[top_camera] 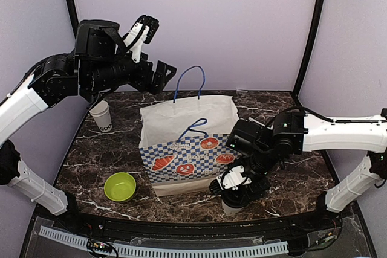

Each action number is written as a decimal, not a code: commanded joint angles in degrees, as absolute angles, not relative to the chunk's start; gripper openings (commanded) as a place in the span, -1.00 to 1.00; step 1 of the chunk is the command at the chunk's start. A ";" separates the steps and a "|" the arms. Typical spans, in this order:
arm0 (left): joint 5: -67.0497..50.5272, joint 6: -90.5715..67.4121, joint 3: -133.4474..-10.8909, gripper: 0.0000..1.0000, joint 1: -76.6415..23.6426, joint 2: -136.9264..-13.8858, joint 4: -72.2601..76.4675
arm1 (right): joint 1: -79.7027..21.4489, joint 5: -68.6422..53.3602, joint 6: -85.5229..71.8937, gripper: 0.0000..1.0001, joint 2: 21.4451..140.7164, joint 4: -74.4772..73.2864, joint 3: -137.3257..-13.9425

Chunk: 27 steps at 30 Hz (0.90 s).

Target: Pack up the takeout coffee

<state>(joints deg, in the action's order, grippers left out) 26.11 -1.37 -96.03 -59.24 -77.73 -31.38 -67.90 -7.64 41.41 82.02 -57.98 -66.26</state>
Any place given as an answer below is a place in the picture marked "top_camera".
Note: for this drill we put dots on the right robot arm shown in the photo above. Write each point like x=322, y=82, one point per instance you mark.
x=293, y=131

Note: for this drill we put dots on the white paper coffee cup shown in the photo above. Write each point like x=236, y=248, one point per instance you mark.
x=230, y=211

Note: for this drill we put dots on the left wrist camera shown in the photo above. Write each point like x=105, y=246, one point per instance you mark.
x=94, y=41

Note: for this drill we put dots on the green bowl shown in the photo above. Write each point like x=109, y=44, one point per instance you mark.
x=120, y=187

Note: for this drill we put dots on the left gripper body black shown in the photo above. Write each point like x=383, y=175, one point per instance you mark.
x=105, y=74

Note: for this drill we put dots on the patterned paper takeout bag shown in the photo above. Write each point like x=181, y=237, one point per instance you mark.
x=183, y=142

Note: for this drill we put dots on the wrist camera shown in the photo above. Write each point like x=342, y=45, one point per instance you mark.
x=94, y=41
x=245, y=137

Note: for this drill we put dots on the right black corner post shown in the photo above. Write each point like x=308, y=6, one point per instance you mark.
x=314, y=26

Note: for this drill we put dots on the black front rail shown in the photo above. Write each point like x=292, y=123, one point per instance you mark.
x=205, y=219

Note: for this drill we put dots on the white slotted cable duct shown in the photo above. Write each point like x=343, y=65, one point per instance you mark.
x=98, y=248

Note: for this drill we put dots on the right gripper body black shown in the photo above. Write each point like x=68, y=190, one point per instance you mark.
x=256, y=190

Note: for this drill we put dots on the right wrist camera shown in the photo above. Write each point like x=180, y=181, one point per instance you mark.
x=245, y=137

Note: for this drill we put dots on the stack of white paper cups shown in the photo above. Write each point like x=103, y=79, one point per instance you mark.
x=101, y=115

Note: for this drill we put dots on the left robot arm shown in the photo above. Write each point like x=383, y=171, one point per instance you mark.
x=49, y=82

